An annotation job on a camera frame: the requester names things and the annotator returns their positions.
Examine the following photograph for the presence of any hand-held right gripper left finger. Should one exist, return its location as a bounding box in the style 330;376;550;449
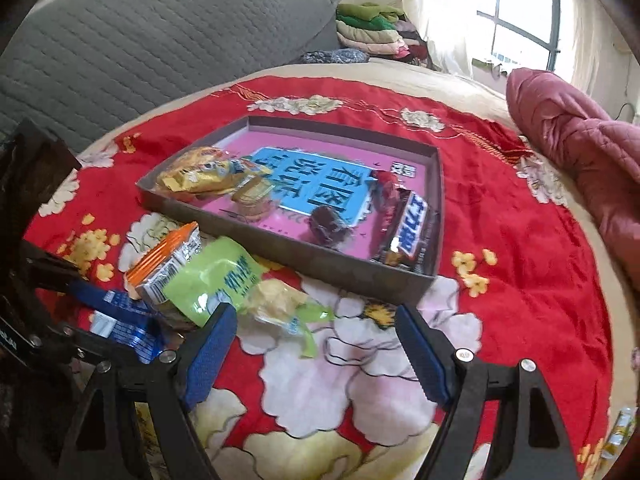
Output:
55;303;238;480

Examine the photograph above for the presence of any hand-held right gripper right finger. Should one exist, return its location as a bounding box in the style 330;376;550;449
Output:
395;304;582;480

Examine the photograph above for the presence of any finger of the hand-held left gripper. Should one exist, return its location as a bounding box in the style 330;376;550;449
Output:
25;320;157;367
15;241;85;289

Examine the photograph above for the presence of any blue biscuit packet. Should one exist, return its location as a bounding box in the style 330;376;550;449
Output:
67;277;168;365

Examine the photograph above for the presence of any green snack packet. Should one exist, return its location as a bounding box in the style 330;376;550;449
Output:
162;236;337;359

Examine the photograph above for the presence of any orange clear snack packet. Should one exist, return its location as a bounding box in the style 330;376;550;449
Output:
125;222;203;307

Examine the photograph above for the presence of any brown chocolate bar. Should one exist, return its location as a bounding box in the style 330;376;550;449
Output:
370;189;437;274

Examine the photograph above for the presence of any shallow grey cardboard box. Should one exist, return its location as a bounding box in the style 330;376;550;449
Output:
135;115;446;306

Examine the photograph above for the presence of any round brown snack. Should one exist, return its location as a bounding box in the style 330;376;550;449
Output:
306;206;353;247

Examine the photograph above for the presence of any peach snack packet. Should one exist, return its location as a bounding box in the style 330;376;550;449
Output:
231;177;281;223

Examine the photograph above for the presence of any yellow cartoon cow packet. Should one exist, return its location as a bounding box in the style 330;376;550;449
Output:
155;146;246;196

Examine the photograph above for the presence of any red floral blanket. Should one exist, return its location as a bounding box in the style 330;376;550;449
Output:
22;72;617;480

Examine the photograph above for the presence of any red snack packet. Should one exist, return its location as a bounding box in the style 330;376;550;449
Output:
370;170;416;233

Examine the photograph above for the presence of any grey quilted mattress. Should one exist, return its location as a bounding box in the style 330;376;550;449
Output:
0;0;342;162

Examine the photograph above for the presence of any pink picture book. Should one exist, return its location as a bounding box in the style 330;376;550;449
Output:
210;132;427;262

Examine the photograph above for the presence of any clear rice cracker packet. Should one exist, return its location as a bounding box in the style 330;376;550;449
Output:
230;156;275;181

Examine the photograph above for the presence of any small yellow green packet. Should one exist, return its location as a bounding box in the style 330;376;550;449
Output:
600;405;638;461

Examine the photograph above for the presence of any pink quilt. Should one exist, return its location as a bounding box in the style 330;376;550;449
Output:
505;67;640;292

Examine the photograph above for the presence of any dark patterned cloth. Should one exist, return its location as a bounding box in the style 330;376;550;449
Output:
300;49;372;66

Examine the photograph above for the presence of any stack of folded clothes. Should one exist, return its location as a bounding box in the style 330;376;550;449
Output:
335;1;437;69

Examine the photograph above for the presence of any white curtain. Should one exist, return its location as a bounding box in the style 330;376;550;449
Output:
402;0;501;77

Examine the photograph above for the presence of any window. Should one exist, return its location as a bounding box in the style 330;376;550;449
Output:
475;0;567;74

